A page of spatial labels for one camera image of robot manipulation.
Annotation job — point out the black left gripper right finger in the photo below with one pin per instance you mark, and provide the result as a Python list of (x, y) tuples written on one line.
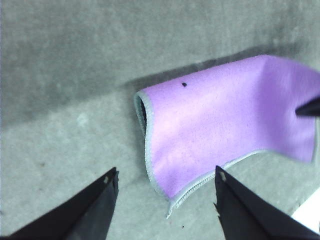
[(250, 215)]

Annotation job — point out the grey table cloth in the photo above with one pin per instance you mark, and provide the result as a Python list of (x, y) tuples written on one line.
[(62, 75)]

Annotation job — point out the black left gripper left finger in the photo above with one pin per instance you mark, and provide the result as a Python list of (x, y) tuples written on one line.
[(82, 215)]

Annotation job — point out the purple towel with grey hem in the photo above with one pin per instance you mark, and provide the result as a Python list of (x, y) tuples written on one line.
[(212, 125)]

